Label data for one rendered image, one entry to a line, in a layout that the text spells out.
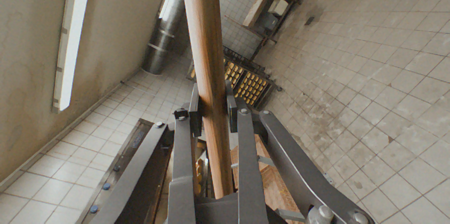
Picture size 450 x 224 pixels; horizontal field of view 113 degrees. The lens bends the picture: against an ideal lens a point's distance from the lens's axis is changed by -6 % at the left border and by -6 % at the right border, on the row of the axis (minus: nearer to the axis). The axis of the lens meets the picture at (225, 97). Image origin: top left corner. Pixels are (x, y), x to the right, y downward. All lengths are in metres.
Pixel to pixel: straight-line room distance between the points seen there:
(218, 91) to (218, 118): 0.03
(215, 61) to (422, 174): 1.91
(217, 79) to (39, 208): 1.51
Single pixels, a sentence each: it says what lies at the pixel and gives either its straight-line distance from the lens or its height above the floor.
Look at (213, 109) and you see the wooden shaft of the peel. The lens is 0.17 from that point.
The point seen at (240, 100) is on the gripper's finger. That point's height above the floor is 1.81.
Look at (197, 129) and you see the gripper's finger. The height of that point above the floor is 1.84.
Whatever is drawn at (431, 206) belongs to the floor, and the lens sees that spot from 1.95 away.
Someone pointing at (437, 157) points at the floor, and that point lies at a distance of 1.98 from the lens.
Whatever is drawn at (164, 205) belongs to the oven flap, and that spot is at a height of 1.57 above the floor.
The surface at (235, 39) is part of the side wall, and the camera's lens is 5.26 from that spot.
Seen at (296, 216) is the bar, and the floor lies 0.79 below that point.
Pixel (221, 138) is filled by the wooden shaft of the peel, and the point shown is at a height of 1.80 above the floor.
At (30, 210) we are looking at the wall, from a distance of 1.60.
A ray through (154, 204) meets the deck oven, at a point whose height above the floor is 1.65.
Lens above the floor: 1.88
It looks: 17 degrees down
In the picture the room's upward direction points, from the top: 65 degrees counter-clockwise
